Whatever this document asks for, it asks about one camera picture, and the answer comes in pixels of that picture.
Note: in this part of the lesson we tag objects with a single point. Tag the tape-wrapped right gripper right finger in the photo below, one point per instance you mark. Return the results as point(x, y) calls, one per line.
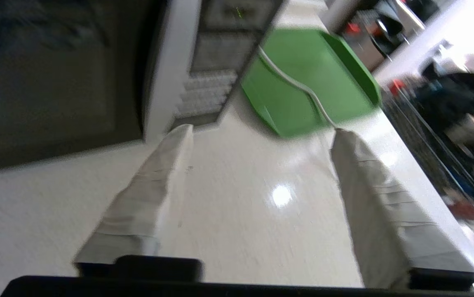
point(385, 214)

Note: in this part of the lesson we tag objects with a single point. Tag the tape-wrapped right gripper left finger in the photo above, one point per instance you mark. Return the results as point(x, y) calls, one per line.
point(146, 202)

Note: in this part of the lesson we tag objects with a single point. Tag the microwave door with dark glass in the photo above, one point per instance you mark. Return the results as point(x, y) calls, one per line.
point(47, 82)

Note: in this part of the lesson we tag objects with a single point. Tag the silver microwave oven body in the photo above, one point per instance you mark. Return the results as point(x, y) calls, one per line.
point(220, 62)

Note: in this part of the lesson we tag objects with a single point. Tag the person in black clothes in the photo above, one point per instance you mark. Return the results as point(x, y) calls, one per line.
point(463, 107)

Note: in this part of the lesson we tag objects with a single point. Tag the green cutting board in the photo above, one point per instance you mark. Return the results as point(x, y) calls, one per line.
point(303, 74)

